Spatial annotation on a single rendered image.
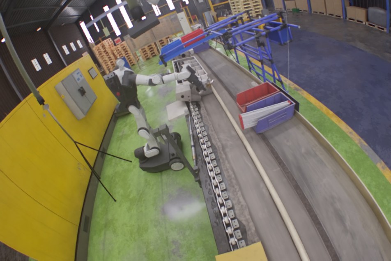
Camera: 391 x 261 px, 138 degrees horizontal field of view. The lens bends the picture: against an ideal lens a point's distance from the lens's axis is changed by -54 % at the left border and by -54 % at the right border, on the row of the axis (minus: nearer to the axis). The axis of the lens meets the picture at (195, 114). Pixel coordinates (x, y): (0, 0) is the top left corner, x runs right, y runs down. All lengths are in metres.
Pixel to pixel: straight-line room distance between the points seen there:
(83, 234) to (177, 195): 1.55
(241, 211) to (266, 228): 0.18
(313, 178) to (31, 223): 2.61
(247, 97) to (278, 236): 1.10
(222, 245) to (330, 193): 0.64
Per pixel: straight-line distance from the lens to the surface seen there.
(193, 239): 1.79
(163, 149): 2.32
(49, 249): 2.40
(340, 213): 1.02
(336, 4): 10.48
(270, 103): 1.33
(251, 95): 1.46
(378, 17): 9.33
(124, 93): 1.68
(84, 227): 2.73
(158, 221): 2.02
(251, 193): 0.98
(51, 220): 2.42
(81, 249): 2.67
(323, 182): 1.05
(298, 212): 0.95
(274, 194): 0.94
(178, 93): 1.64
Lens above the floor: 1.66
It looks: 35 degrees down
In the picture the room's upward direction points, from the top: 24 degrees counter-clockwise
